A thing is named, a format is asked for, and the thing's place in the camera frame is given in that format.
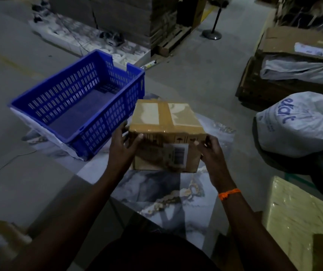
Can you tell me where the yellow wrapped package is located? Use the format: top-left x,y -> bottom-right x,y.
262,176 -> 323,271

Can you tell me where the large brown carton with label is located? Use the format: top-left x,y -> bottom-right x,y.
256,26 -> 323,64

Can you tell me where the black stand with round base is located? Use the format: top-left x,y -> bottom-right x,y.
201,0 -> 231,40

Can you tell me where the wooden pallet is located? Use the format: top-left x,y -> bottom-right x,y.
157,25 -> 192,57

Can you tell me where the person's right hand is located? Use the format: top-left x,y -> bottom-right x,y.
194,135 -> 230,192

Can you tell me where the person's left forearm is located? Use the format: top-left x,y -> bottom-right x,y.
2,169 -> 128,271

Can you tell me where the person's right forearm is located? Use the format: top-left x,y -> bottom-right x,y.
217,187 -> 297,271

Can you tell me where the white plastic sheet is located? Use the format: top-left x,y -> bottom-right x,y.
10,108 -> 84,161

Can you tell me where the person's left hand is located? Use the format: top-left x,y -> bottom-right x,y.
107,120 -> 144,178

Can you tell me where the stack of flattened cardboard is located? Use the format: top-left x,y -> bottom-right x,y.
48,0 -> 179,49

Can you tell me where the white plastic bag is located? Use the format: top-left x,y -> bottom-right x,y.
260,55 -> 323,86

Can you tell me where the taped brown cardboard box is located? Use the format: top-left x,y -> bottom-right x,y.
128,99 -> 208,173

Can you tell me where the small brown cardboard box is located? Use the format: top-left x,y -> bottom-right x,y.
0,221 -> 33,271

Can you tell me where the row of white trays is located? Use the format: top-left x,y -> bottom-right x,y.
29,11 -> 151,66

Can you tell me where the orange wrist thread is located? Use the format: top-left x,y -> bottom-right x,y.
218,188 -> 241,201

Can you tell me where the large white printed sack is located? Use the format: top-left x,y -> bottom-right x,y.
256,91 -> 323,158

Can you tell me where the blue plastic crate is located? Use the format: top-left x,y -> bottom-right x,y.
8,49 -> 145,161

